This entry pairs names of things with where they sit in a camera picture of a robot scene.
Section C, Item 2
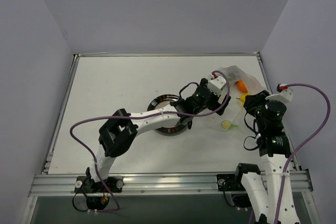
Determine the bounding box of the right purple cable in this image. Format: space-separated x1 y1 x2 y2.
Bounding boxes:
248 83 331 224

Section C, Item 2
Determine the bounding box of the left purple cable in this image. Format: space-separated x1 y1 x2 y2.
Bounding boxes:
69 70 232 213

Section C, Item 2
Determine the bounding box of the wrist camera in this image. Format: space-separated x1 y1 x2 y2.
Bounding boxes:
207 76 227 96
266 84 293 104

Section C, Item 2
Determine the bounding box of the orange fake persimmon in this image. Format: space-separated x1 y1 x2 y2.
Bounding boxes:
236 80 248 93

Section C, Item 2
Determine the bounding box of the yellow fake pear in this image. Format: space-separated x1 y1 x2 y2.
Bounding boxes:
239 93 248 103

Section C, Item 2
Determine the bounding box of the aluminium front frame rail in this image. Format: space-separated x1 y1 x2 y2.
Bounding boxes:
27 170 314 197

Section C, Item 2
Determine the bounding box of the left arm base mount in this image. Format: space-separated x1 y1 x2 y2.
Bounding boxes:
74 176 124 194

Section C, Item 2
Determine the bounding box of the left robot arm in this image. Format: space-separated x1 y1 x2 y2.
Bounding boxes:
86 76 230 192

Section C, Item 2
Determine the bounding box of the clear plastic bag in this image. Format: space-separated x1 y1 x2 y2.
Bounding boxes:
201 66 267 132

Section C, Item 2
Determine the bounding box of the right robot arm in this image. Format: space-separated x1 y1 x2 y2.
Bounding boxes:
233 90 300 223

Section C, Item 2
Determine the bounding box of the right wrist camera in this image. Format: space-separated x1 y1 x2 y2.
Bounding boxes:
266 84 293 104

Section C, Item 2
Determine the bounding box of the purple cable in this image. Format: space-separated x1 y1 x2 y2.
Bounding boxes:
248 83 331 224
69 70 232 213

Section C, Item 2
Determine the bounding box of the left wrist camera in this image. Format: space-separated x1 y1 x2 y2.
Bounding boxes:
207 76 227 96

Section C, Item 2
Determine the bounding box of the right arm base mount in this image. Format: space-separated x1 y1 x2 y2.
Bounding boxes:
216 173 245 191

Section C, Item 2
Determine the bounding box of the black rimmed round plate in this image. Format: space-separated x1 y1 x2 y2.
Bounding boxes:
147 94 186 136

